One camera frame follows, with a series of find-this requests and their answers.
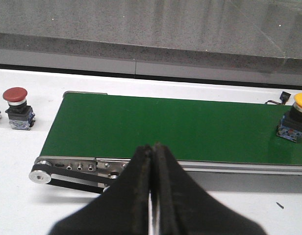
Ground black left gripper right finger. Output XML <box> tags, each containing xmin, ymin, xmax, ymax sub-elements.
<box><xmin>151</xmin><ymin>143</ymin><xmax>265</xmax><ymax>235</ymax></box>

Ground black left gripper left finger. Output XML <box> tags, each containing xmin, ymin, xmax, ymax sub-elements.
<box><xmin>50</xmin><ymin>145</ymin><xmax>152</xmax><ymax>235</ymax></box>

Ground red mushroom push button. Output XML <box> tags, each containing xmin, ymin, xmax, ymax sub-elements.
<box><xmin>2</xmin><ymin>87</ymin><xmax>35</xmax><ymax>130</ymax></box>

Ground yellow mushroom push button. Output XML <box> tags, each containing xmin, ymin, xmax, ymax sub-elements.
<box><xmin>277</xmin><ymin>93</ymin><xmax>302</xmax><ymax>142</ymax></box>

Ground black drive belt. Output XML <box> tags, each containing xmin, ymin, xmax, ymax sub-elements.
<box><xmin>31</xmin><ymin>164</ymin><xmax>116</xmax><ymax>194</ymax></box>

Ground silver drive pulley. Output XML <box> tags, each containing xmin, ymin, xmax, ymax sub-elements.
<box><xmin>29</xmin><ymin>170</ymin><xmax>51</xmax><ymax>184</ymax></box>

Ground conveyor end roller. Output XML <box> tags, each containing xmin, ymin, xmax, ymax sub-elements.
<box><xmin>35</xmin><ymin>160</ymin><xmax>52</xmax><ymax>166</ymax></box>

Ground aluminium conveyor frame rail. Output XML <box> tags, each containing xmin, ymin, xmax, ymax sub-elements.
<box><xmin>34</xmin><ymin>91</ymin><xmax>302</xmax><ymax>176</ymax></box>

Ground black sensor with cable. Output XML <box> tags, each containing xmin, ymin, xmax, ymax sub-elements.
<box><xmin>264</xmin><ymin>91</ymin><xmax>291</xmax><ymax>105</ymax></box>

